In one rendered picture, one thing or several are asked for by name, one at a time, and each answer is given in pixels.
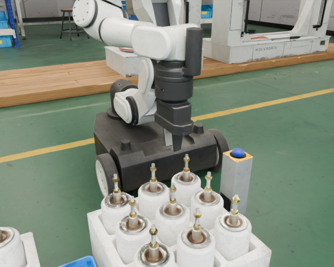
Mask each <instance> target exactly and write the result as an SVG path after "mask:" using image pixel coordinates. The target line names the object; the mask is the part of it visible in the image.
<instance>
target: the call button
mask: <svg viewBox="0 0 334 267"><path fill-rule="evenodd" d="M232 154H233V155H234V156H236V157H241V156H243V155H244V150H243V149H241V148H235V149H233V150H232Z"/></svg>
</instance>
